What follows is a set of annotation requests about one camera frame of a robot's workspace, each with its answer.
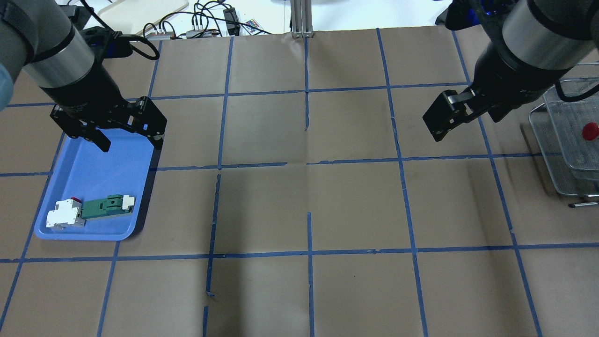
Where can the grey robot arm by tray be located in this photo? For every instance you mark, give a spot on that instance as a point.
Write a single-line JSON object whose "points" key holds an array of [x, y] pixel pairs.
{"points": [[38, 37]]}

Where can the black gripper body by tray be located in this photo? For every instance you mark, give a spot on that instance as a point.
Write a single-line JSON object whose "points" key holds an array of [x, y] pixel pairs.
{"points": [[88, 90]]}

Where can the red emergency stop button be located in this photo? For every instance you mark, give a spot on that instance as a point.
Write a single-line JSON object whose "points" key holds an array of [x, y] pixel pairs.
{"points": [[590, 131]]}

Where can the green white terminal block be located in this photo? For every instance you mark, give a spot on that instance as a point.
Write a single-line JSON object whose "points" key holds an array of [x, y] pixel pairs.
{"points": [[112, 205]]}

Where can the white circuit breaker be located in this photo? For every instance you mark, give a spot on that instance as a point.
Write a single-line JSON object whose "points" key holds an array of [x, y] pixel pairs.
{"points": [[66, 214]]}

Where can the black shelf-side gripper finger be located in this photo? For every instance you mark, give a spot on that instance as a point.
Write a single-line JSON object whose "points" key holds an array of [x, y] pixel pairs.
{"points": [[448, 111]]}

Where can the blue plastic tray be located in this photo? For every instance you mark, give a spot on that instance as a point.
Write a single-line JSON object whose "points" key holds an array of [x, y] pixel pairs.
{"points": [[87, 173]]}

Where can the black gripper body by shelf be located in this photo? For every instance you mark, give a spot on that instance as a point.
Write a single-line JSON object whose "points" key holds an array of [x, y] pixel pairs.
{"points": [[497, 75]]}

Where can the white plastic tray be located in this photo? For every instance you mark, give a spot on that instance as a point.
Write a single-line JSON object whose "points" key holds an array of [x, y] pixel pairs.
{"points": [[130, 16]]}

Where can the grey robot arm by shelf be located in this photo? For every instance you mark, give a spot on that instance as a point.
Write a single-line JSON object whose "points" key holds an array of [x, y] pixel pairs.
{"points": [[532, 44]]}

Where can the wire mesh shelf rack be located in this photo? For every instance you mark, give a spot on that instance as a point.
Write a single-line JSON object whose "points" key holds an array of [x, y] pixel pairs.
{"points": [[572, 162]]}

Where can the black tray-side gripper finger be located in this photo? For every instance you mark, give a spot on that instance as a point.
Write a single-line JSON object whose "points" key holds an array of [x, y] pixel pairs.
{"points": [[91, 133], [150, 122]]}

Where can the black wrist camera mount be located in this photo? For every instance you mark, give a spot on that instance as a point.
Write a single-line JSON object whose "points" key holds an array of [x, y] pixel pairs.
{"points": [[109, 44]]}

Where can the aluminium profile post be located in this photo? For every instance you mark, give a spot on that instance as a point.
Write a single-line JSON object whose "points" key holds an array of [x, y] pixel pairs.
{"points": [[301, 19]]}

